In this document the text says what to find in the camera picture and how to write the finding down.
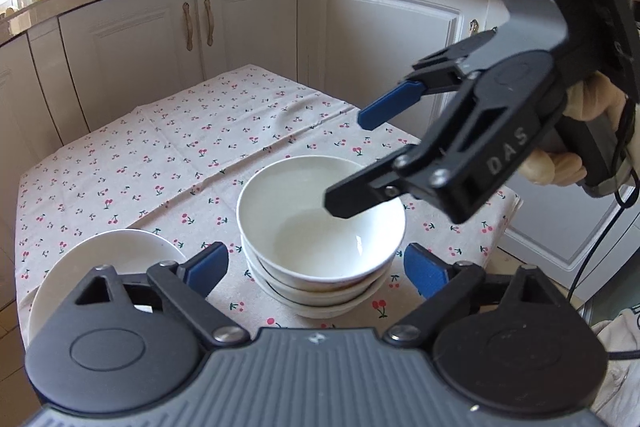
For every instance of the small deep white plate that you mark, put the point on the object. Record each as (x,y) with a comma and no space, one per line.
(126,250)

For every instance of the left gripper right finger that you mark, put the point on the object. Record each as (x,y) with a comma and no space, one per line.
(448,291)

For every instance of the gloved right hand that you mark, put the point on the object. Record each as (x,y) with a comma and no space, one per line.
(586,100)

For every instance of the pink flower white bowl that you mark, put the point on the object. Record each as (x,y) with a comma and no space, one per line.
(281,216)

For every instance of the cherry print tablecloth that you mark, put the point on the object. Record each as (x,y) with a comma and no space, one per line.
(175,168)

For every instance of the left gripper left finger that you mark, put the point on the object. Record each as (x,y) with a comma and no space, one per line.
(183,290)

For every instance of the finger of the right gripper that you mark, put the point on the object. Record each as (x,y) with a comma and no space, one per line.
(363,190)
(391,104)

